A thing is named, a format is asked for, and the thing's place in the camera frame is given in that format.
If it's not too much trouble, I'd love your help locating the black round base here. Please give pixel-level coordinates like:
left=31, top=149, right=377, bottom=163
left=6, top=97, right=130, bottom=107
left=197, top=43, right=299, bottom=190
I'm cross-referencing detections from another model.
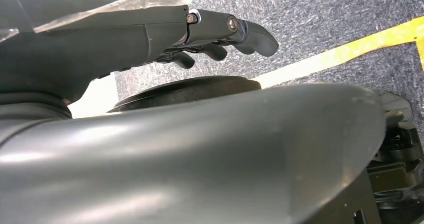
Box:
left=107, top=75, right=263, bottom=114

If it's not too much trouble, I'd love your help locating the yellow floor tape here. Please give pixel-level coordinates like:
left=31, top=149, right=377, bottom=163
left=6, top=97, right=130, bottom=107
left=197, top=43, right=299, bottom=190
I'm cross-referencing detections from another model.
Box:
left=251, top=15, right=424, bottom=89

